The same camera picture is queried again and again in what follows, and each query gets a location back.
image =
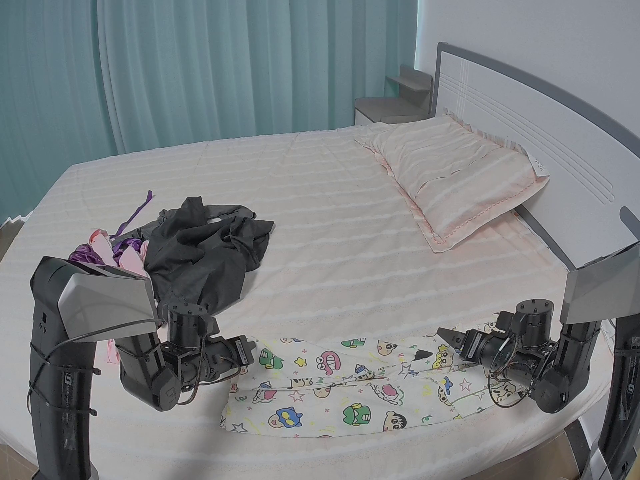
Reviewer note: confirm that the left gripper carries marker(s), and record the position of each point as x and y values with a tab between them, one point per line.
240	350

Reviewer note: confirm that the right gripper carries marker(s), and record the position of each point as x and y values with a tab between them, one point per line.
477	348

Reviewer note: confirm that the white printed pyjama top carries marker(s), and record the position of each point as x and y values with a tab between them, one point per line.
325	403

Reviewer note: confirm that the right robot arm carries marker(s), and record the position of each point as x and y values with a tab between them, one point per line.
585	293

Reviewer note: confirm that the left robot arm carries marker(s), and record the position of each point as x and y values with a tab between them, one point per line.
100	293

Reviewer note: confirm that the bed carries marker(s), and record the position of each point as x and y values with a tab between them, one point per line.
325	218

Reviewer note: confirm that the black garment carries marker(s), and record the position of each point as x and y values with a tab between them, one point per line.
200	263

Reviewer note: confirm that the pink garment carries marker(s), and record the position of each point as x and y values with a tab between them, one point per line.
131	260

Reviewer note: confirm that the pale pink striped pillow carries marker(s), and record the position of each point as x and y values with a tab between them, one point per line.
450	178

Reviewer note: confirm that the purple satin garment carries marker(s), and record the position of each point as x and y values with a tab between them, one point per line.
82	257

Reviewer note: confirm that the grey bedside table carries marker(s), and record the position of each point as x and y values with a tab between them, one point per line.
385	105

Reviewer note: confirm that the blue-green curtain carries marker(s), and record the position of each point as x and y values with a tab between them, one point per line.
50	68
250	43

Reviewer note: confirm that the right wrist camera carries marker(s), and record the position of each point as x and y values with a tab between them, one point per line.
505	323

